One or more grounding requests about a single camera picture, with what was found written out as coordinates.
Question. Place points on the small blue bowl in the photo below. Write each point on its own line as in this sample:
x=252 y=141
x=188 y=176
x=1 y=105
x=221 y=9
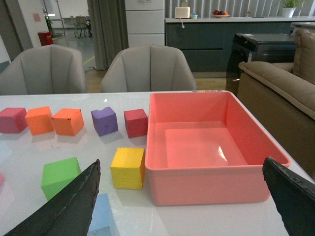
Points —
x=193 y=15

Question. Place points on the pink plastic bin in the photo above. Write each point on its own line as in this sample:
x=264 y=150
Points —
x=206 y=148

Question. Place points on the white drawer cabinet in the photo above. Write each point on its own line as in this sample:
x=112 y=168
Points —
x=145 y=22

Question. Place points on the left grey chair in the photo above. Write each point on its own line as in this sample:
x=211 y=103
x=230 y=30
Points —
x=51 y=69

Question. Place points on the beige sofa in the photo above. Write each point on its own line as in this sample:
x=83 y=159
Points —
x=282 y=97

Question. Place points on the magenta foam block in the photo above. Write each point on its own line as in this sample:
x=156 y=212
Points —
x=12 y=120

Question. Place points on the red bin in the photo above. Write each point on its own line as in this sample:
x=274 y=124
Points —
x=45 y=38

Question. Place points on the fruit plate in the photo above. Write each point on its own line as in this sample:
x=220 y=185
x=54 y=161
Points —
x=220 y=14

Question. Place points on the black appliance box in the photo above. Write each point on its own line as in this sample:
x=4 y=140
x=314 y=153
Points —
x=272 y=48

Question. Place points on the distant office chair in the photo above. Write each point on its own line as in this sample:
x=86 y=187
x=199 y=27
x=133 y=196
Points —
x=82 y=27

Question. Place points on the pink wall notice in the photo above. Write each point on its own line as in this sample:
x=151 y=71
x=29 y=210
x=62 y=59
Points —
x=36 y=17

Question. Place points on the light blue foam block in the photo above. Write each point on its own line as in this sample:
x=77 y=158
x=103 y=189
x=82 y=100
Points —
x=102 y=223

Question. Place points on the yellow foam block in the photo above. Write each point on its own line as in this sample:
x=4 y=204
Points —
x=128 y=168

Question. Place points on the dark grey counter cabinet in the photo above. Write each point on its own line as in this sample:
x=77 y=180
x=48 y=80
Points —
x=207 y=42

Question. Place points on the grey chair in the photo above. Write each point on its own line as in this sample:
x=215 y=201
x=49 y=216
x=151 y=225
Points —
x=148 y=68
x=51 y=69

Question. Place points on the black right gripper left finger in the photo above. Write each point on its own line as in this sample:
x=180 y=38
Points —
x=69 y=213

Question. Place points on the grey curtain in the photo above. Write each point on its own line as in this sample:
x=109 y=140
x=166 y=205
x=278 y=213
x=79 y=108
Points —
x=109 y=30

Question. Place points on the potted green plant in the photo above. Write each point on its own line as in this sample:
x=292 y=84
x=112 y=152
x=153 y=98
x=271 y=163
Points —
x=286 y=8

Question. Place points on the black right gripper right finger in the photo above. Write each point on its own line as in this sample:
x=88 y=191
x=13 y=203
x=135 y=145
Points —
x=294 y=197

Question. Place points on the notched purple foam block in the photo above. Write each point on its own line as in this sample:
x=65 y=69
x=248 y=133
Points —
x=105 y=121

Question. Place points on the dark red foam block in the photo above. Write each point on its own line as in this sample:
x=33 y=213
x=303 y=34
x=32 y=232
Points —
x=136 y=123

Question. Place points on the green foam block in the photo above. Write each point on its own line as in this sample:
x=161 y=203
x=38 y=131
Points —
x=57 y=175

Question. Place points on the right grey chair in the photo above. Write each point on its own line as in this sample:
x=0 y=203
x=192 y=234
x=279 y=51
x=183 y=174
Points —
x=148 y=68

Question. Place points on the chipped orange foam block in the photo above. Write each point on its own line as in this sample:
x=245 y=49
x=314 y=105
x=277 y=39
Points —
x=68 y=121

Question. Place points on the white toaster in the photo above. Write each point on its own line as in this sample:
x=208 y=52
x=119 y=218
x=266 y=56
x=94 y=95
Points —
x=182 y=12

